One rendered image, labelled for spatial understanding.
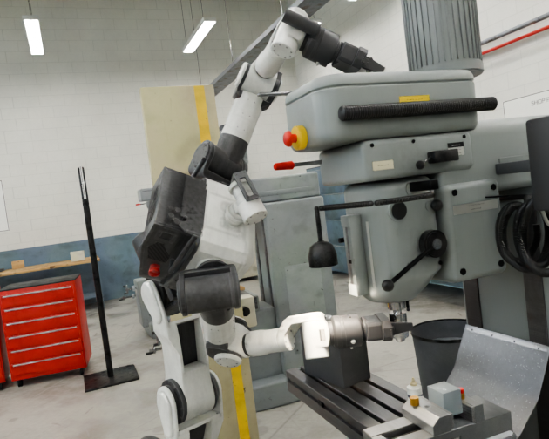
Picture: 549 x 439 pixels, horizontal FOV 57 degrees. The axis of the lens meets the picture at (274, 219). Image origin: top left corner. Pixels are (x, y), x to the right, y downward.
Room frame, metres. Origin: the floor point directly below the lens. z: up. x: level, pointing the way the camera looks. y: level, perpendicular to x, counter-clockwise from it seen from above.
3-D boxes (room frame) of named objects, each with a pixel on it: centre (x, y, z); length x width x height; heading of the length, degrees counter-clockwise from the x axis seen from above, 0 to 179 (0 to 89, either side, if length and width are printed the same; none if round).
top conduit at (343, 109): (1.24, -0.39, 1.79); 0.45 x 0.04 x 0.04; 112
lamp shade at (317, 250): (1.26, -0.11, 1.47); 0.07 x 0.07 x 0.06
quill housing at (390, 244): (1.36, -0.30, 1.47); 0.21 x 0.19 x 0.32; 22
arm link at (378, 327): (1.36, -0.21, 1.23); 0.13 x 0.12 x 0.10; 1
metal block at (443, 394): (1.22, -0.36, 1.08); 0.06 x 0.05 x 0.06; 20
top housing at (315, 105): (1.37, -0.31, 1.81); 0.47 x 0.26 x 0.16; 112
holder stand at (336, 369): (1.76, -0.15, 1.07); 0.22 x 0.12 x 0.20; 33
